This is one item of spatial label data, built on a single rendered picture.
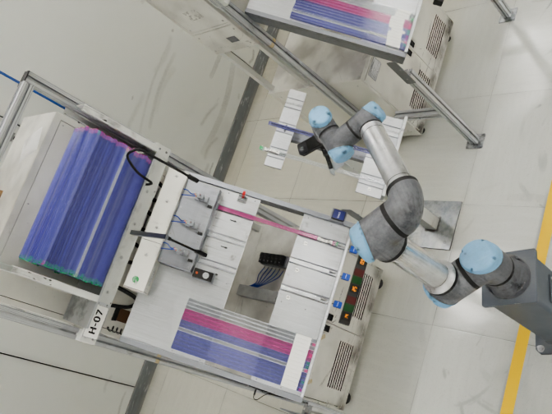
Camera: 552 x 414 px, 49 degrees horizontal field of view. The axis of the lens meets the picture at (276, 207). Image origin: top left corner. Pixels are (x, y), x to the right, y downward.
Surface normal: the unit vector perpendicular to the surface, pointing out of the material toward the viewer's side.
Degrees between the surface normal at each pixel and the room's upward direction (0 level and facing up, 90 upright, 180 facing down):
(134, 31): 90
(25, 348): 90
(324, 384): 90
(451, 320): 0
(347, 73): 0
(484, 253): 8
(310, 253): 44
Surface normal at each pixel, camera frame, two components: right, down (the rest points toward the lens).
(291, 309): -0.01, -0.25
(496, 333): -0.67, -0.40
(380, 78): 0.68, 0.04
